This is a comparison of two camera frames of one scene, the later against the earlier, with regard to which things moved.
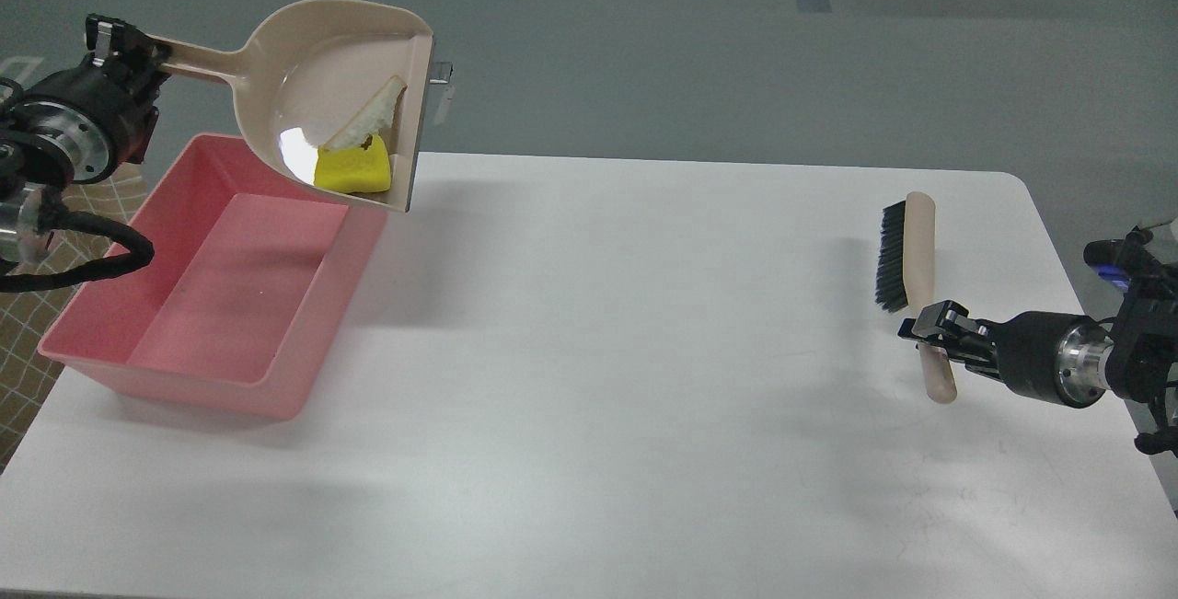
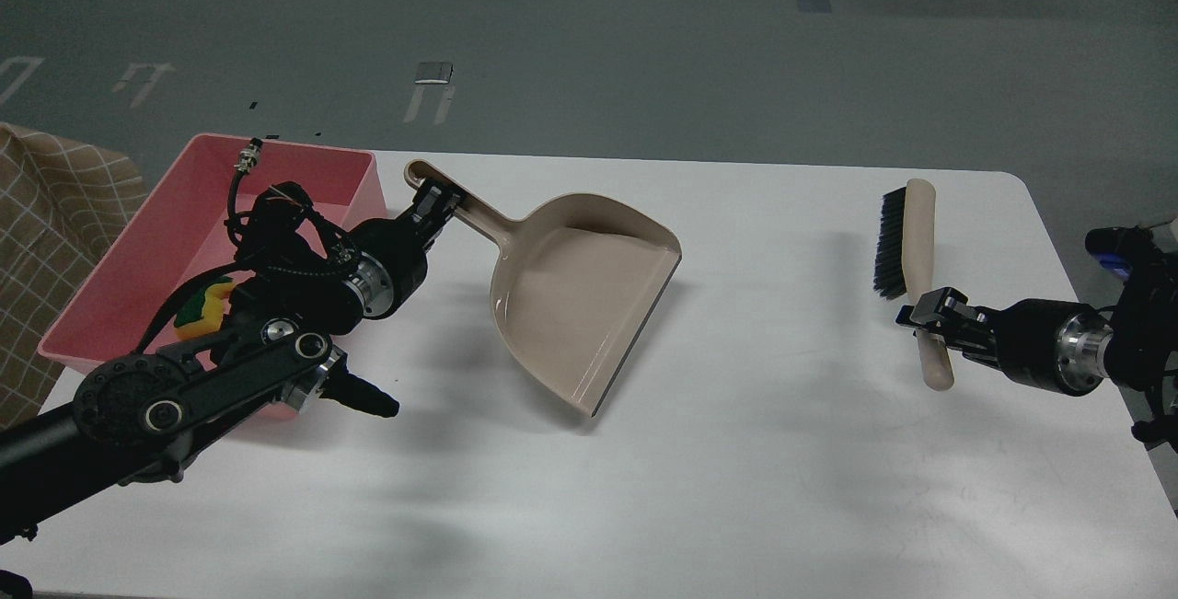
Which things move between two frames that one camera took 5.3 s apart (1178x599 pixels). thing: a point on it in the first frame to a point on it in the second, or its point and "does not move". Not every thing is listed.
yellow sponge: (354, 169) to (212, 312)
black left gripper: (85, 117) to (386, 259)
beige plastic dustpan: (309, 70) to (572, 285)
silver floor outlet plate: (440, 72) does not move
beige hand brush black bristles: (906, 278) does not move
